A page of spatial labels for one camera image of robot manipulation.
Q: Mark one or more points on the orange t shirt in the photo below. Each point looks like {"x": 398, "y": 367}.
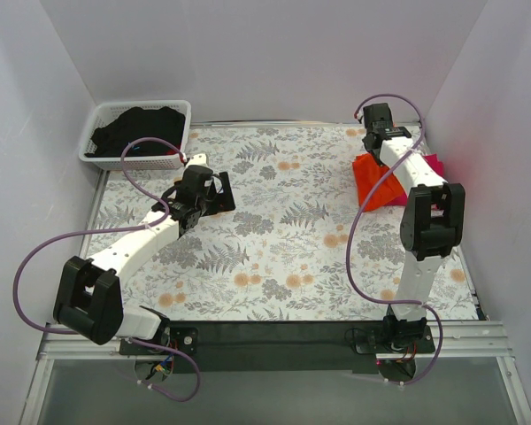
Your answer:
{"x": 367, "y": 173}

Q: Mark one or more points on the folded magenta t shirt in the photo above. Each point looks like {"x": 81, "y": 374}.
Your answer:
{"x": 437, "y": 167}

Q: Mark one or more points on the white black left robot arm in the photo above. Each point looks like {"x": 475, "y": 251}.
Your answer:
{"x": 90, "y": 301}

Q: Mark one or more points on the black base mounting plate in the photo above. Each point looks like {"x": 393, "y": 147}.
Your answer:
{"x": 259, "y": 346}

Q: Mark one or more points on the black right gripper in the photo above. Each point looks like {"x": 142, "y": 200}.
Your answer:
{"x": 389, "y": 132}

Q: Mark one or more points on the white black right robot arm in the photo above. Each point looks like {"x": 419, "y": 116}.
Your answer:
{"x": 431, "y": 226}

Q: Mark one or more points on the black t shirt in basket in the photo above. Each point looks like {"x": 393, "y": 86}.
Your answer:
{"x": 164, "y": 123}

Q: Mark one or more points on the aluminium frame rail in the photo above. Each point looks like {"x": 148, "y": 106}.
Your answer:
{"x": 474, "y": 339}

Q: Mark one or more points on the white plastic laundry basket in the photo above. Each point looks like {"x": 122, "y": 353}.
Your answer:
{"x": 152, "y": 153}

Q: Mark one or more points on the floral patterned table mat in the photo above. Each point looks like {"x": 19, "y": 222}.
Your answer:
{"x": 294, "y": 248}

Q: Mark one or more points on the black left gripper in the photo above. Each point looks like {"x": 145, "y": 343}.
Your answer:
{"x": 221, "y": 195}

